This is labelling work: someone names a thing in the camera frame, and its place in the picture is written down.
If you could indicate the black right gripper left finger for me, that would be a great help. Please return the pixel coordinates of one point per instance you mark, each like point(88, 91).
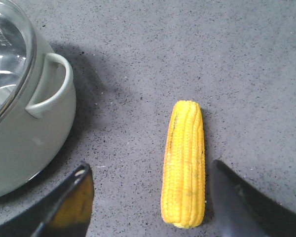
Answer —
point(65, 212)

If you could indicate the yellow corn cob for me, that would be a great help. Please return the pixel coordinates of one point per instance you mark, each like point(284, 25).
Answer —
point(183, 183)

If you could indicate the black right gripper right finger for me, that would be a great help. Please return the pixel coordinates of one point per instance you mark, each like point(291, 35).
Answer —
point(243, 211)

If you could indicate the glass pot lid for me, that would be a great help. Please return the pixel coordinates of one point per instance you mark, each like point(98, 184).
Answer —
point(17, 52)

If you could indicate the pale green electric pot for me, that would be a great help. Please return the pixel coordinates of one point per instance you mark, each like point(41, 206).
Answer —
point(37, 122)

